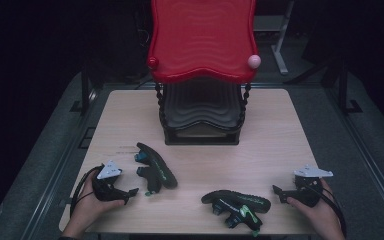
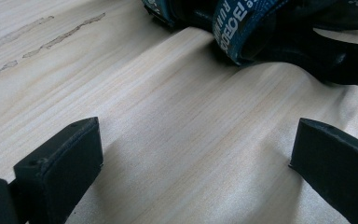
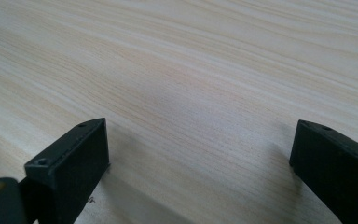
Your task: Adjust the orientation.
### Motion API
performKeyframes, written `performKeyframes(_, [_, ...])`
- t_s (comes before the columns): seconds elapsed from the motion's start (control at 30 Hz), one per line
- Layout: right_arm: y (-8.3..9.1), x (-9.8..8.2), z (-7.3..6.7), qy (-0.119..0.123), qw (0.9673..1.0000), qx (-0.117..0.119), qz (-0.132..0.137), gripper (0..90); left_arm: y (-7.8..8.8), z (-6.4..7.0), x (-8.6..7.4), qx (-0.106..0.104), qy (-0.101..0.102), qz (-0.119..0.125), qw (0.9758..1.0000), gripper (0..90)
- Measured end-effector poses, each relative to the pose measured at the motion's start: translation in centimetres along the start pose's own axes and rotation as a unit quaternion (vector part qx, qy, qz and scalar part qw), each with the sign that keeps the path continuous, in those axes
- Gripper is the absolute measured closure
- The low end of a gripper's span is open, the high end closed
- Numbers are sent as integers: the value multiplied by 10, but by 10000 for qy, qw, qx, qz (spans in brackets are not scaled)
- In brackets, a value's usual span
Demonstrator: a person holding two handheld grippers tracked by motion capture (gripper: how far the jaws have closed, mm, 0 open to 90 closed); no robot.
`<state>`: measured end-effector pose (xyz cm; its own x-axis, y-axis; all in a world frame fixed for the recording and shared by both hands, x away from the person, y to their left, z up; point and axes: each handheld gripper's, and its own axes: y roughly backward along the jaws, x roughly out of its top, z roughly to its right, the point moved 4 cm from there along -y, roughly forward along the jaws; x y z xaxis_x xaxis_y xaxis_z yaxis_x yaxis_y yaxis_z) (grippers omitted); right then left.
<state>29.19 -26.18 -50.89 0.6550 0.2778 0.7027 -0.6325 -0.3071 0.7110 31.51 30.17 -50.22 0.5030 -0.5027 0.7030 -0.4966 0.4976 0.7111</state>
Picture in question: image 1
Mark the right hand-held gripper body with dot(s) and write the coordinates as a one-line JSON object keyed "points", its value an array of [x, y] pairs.
{"points": [[308, 190]]}

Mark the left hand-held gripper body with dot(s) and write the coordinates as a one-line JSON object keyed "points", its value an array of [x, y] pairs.
{"points": [[105, 188]]}

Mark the red and black tiered shoe rack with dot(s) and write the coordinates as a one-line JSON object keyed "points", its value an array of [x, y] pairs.
{"points": [[203, 40]]}

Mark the person's left hand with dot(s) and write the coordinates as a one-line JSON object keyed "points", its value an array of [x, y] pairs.
{"points": [[90, 206]]}

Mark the person's right hand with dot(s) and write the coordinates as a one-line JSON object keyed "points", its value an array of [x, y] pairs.
{"points": [[320, 216]]}

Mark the black metal stand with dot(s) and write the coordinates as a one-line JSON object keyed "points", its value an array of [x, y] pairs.
{"points": [[85, 93], [345, 93]]}

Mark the grey metal stand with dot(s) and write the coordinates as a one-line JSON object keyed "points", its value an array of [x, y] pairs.
{"points": [[281, 40]]}

